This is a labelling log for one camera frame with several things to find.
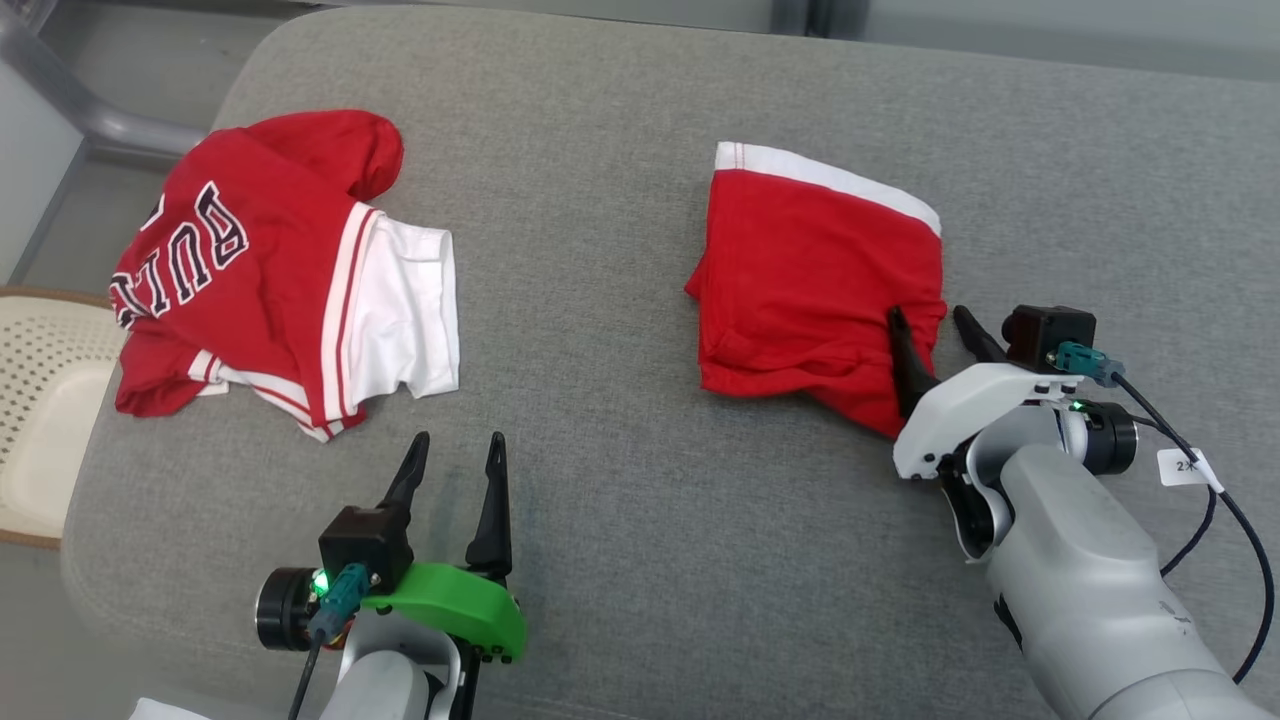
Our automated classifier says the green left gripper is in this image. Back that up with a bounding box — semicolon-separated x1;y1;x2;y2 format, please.
360;432;528;663

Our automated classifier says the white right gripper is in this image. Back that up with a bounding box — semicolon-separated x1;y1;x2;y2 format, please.
887;306;1086;481

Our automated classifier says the red shorts white waistband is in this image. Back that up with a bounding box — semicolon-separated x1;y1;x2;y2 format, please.
685;141;948;441

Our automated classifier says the red white basketball jersey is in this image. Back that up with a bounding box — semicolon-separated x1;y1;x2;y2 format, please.
110;110;461;443

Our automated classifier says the white right cable tag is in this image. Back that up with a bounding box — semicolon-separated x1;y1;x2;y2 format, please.
1157;447;1223;493

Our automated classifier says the white cable tag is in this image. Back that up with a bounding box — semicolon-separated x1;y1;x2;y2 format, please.
128;697;211;720
1157;447;1223;493

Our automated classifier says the white left cable tag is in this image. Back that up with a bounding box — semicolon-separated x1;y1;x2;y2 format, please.
128;697;211;720

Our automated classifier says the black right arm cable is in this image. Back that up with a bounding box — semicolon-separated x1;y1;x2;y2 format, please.
1048;342;1276;686

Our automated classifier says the grey floor rail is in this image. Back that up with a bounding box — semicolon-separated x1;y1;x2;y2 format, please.
0;10;206;161

